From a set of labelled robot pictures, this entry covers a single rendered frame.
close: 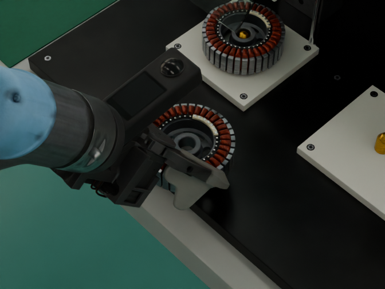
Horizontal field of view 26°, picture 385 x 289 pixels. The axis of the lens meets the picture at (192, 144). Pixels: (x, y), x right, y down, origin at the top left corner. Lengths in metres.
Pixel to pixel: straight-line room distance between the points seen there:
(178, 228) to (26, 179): 1.03
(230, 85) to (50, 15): 0.31
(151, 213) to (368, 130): 0.29
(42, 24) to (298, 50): 0.37
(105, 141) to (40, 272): 1.11
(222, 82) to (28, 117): 0.48
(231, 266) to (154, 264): 0.87
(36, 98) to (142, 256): 1.20
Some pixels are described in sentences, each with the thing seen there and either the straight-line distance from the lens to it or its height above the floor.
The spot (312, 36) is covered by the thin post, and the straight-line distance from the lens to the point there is 1.16.
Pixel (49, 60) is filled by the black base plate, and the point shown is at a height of 0.77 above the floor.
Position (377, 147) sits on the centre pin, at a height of 0.79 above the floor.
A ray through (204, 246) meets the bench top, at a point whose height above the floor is 0.75.
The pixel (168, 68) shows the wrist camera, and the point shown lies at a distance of 0.84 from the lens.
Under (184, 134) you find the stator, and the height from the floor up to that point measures 0.84.
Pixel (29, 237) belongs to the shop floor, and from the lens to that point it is 1.92.
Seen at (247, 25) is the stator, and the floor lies 0.81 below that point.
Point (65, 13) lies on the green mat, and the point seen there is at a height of 0.75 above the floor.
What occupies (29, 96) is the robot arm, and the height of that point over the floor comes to 1.10.
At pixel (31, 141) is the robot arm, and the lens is 0.69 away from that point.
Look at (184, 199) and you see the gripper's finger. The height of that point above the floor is 0.85.
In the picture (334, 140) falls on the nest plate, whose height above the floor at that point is 0.78.
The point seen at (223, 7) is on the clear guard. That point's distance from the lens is 0.87.
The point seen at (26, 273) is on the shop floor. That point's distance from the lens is 1.87.
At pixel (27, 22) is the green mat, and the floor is 0.75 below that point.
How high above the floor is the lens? 1.61
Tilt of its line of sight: 53 degrees down
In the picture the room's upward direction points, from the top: straight up
